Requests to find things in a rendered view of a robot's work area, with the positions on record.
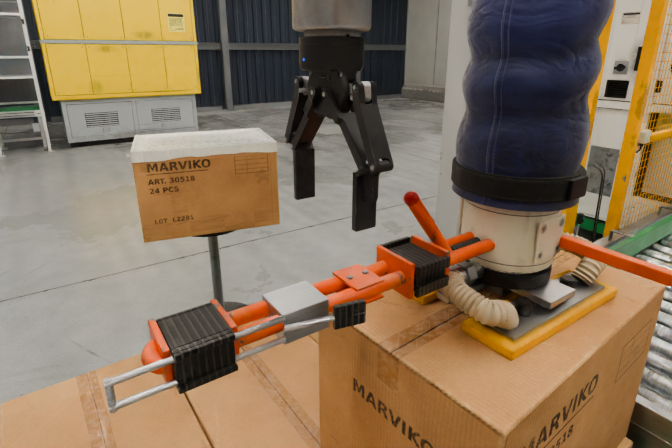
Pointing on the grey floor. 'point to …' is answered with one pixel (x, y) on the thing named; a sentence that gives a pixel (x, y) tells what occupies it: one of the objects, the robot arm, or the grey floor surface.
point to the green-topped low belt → (25, 116)
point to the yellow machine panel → (117, 54)
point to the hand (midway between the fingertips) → (331, 203)
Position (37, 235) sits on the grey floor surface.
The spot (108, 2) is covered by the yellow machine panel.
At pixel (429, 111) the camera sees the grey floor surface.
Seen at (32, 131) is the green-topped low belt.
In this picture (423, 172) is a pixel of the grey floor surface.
